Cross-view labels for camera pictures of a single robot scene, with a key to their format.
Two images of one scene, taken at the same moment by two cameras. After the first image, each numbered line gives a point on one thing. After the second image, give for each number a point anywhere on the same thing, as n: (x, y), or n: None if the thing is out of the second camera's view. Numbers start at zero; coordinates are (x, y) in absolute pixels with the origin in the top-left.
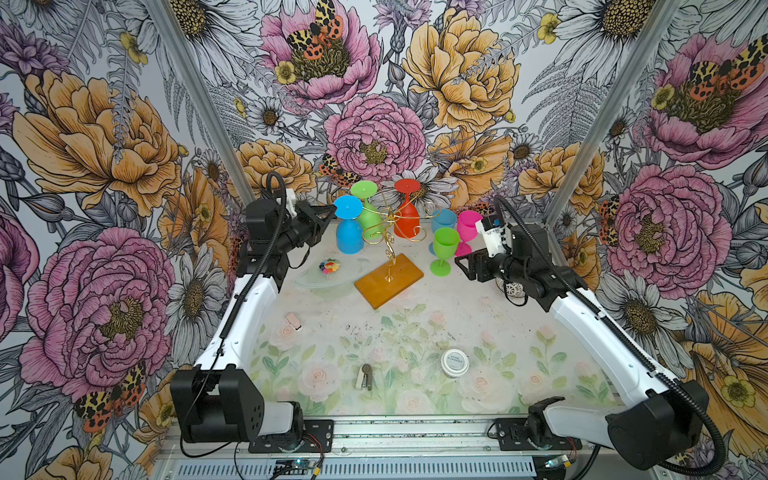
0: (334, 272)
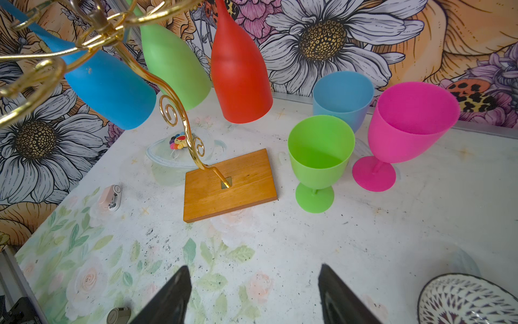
0: (169, 158)
